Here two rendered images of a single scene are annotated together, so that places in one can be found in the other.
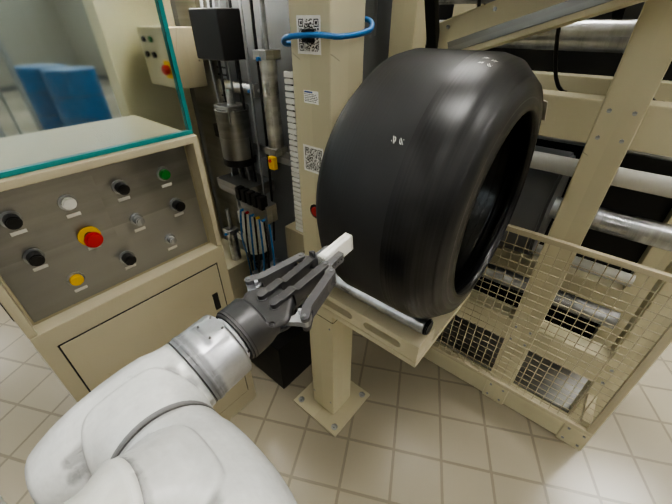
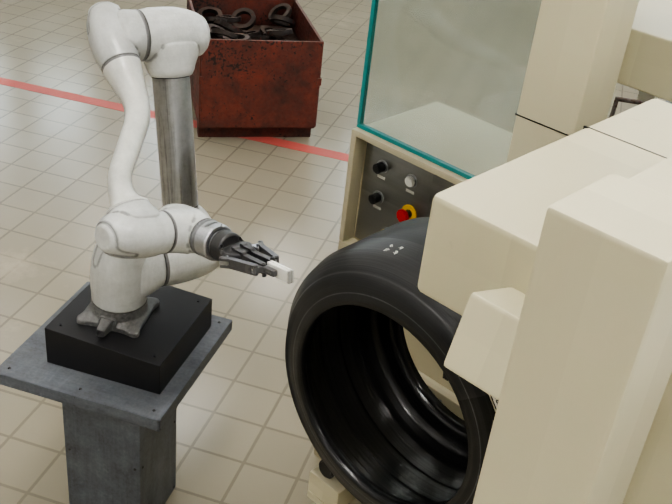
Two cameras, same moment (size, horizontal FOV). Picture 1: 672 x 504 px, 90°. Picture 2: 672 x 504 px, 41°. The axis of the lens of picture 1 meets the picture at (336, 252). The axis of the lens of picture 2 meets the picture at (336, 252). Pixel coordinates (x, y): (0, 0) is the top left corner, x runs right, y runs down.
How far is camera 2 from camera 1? 1.90 m
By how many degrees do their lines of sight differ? 73
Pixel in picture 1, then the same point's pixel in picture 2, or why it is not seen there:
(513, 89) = (368, 275)
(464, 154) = (315, 276)
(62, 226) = (400, 193)
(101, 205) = (427, 199)
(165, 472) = (137, 204)
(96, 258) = not seen: hidden behind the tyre
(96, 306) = not seen: hidden behind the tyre
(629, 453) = not seen: outside the picture
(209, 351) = (201, 227)
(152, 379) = (187, 213)
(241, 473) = (135, 221)
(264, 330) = (216, 246)
